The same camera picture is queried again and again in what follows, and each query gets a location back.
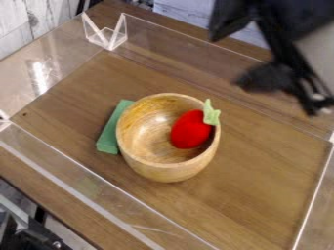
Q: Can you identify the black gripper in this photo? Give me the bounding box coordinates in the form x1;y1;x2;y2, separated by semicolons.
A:
234;62;334;116

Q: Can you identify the red plush strawberry toy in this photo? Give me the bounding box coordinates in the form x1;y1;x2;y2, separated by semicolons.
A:
170;99;220;149

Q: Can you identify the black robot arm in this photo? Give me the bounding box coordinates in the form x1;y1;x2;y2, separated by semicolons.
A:
208;0;334;116

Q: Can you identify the wooden bowl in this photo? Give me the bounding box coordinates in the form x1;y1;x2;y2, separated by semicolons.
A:
116;93;220;183

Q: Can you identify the clear acrylic table barrier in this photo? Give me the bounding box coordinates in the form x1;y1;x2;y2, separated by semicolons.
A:
0;7;334;250

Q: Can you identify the green rectangular block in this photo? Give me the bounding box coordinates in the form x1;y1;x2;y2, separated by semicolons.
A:
95;100;134;154

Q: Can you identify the black clamp under table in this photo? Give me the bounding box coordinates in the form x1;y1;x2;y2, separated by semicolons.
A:
0;210;73;250

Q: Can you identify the clear acrylic corner bracket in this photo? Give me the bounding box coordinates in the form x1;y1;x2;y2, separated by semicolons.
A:
81;13;128;51

